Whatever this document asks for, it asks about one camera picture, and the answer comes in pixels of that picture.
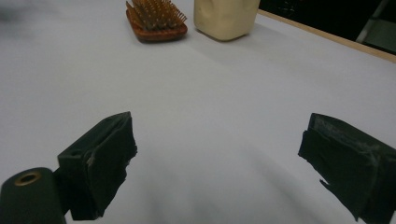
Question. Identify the white table mat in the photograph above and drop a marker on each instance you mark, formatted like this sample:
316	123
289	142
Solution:
199	93

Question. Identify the cream square holder cup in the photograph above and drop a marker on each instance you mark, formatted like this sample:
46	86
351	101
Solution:
225	17

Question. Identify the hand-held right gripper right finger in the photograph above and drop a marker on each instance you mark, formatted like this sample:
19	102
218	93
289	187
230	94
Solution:
351	168

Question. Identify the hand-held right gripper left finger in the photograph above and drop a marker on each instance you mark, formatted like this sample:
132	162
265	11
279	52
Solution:
99	168

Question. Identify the wooden hairbrush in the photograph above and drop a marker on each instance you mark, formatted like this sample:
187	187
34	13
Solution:
155	21

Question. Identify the white metal stand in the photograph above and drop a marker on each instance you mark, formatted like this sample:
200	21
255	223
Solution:
378	31

